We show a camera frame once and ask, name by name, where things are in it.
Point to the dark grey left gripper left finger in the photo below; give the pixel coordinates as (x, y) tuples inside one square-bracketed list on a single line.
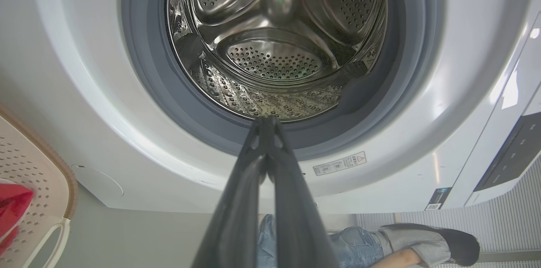
[(230, 217)]

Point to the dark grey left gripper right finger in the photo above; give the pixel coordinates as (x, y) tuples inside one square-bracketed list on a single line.
[(298, 221)]

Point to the red cloth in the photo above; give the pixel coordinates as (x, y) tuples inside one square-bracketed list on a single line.
[(12, 209)]

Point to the person's bare forearm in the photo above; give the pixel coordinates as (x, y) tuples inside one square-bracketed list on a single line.
[(401, 258)]

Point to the white round filter access cover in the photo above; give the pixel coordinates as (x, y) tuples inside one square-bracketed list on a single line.
[(97, 181)]

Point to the stainless steel washing machine drum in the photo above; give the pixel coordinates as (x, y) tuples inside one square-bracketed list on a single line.
[(274, 56)]

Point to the beige perforated laundry basket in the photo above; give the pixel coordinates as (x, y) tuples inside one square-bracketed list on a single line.
[(46, 183)]

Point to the dark washing machine control panel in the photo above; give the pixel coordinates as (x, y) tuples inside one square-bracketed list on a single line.
[(513, 154)]

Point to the person in jeans and grey top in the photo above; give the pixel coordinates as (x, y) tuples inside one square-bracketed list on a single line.
[(359, 247)]

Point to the white warning label sticker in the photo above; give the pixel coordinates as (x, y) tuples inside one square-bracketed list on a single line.
[(339, 163)]

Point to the QR code sticker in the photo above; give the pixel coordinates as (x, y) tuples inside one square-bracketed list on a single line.
[(437, 199)]

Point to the grey rubber door gasket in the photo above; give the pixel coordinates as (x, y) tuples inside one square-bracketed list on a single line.
[(148, 48)]

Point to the white front-load washing machine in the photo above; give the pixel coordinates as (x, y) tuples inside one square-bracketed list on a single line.
[(76, 48)]

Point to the grey ribbed wall panel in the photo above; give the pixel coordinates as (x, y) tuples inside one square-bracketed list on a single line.
[(507, 225)]

